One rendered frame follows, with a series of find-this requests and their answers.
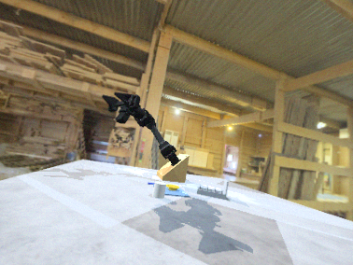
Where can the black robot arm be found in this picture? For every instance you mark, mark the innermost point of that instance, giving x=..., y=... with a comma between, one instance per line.
x=145, y=119

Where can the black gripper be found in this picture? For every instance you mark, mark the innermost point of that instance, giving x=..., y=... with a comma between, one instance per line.
x=128, y=101

